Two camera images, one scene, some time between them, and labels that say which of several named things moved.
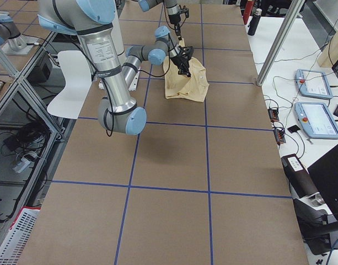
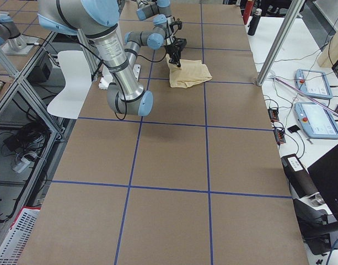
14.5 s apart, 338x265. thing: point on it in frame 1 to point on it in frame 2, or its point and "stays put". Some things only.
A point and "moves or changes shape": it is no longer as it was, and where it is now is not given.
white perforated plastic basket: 9,251 stays put
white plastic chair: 76,68 stays put
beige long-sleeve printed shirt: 178,86 moves or changes shape
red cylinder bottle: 248,10 stays put
